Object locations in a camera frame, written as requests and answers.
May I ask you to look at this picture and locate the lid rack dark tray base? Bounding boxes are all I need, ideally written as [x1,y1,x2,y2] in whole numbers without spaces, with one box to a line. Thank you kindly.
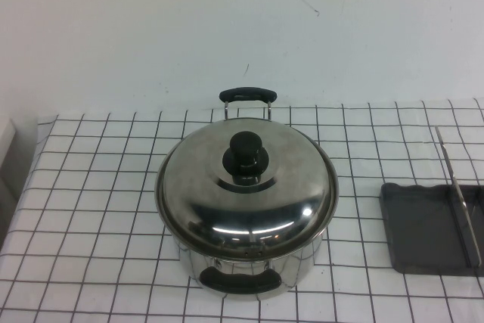
[380,125,484,277]

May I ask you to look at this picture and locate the stainless steel lid black knob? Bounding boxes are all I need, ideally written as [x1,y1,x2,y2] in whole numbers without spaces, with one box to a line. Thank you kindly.
[156,117,338,257]

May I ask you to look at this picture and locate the stainless steel pot black handles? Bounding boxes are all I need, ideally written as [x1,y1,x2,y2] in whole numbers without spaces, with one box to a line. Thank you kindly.
[154,86,339,303]

